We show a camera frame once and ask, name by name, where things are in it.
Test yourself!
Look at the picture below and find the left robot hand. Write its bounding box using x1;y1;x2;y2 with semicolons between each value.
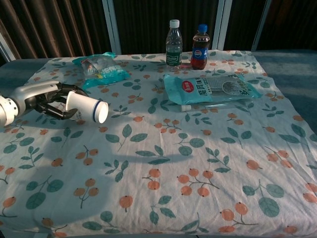
9;80;88;121

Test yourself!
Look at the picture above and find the white paper cup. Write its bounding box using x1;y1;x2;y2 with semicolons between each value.
64;91;109;124

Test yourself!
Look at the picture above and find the brown curtain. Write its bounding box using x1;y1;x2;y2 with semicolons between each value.
0;0;112;65

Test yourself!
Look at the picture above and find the teal snack bag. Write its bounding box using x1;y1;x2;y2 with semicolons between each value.
72;52;132;89

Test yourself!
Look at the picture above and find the floral printed tablecloth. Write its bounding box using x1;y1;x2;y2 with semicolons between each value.
0;50;317;238

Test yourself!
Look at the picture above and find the clear water bottle green label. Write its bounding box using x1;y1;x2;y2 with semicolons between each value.
165;19;183;72

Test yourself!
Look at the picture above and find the teal noodle bag red logo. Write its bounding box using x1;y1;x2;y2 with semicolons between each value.
163;73;264;105

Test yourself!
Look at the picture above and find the cola bottle blue cap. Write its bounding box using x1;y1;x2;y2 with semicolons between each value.
190;24;209;70

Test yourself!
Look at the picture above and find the clear plastic tube white cap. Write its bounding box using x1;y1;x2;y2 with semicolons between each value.
180;100;252;112

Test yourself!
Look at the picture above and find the white window frame post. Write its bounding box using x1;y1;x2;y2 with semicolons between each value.
102;0;122;55
211;0;233;51

